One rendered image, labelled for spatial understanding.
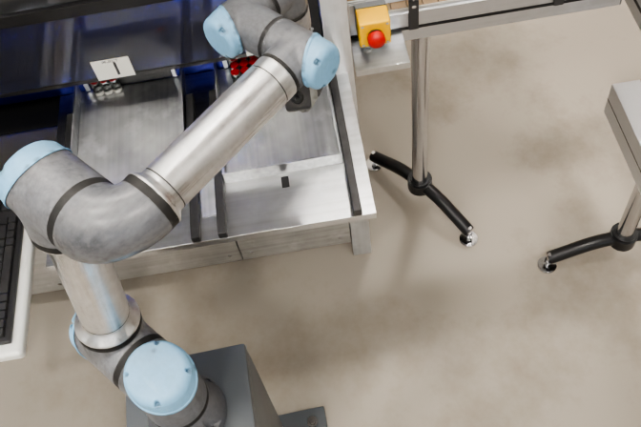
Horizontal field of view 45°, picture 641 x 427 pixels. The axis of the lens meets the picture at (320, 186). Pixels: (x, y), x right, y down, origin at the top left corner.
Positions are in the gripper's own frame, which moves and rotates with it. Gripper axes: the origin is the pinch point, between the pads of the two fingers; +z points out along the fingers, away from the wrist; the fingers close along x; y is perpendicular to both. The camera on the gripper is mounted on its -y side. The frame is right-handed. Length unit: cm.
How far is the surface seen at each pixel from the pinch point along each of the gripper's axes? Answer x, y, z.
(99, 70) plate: 44, 27, 7
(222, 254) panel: 34, 28, 95
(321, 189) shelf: -0.7, -4.3, 21.6
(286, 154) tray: 5.9, 6.2, 21.3
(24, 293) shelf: 67, -13, 29
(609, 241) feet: -84, 11, 97
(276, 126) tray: 7.4, 14.8, 21.3
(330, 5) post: -8.8, 27.5, -0.2
